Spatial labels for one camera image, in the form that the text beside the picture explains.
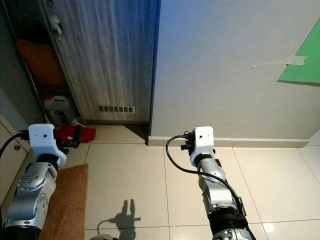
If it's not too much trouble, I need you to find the red cloth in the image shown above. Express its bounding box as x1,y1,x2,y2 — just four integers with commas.
56,124,97,146

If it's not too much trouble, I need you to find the white jug with red cap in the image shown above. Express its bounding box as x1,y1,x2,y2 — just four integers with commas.
43,94,74,126

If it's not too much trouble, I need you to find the metal vent grille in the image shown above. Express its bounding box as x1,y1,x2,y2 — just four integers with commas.
99,105,136,114

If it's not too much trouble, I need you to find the brown floor mat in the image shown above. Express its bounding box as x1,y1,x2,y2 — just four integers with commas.
38,163,90,240

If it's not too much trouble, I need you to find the white cabinet door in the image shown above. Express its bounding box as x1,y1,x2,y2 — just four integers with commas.
0,87,32,203

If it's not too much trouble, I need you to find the grey wooden cupboard door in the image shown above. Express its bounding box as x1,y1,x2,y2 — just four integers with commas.
42,0,162,126

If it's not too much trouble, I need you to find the clear tape strip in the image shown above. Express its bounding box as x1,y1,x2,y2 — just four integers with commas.
251,54,309,70

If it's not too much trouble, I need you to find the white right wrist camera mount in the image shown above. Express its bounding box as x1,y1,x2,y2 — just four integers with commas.
189,126,216,168

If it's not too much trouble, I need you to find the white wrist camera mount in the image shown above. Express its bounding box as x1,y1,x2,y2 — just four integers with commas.
28,124,67,168
189,126,216,168

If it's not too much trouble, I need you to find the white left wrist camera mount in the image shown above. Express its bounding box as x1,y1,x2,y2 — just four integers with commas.
28,124,67,168

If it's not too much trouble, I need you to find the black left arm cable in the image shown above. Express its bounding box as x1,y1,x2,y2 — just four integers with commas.
0,130,31,157

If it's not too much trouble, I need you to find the white door handle cover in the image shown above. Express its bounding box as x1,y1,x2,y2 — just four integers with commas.
48,13,64,41

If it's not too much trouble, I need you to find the green wall board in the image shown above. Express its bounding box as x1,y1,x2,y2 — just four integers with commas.
278,17,320,85

